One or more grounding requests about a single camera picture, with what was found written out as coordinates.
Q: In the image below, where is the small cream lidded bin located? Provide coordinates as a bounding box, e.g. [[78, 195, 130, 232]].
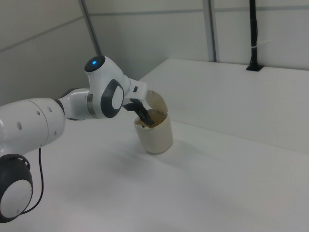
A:
[[134, 89, 174, 156]]

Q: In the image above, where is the black pole with base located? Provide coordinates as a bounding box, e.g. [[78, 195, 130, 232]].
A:
[[246, 0, 264, 72]]

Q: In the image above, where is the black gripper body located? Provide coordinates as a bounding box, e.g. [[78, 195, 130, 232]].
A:
[[122, 98, 143, 112]]

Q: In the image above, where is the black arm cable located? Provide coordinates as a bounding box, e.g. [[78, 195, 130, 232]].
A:
[[21, 146, 46, 216]]

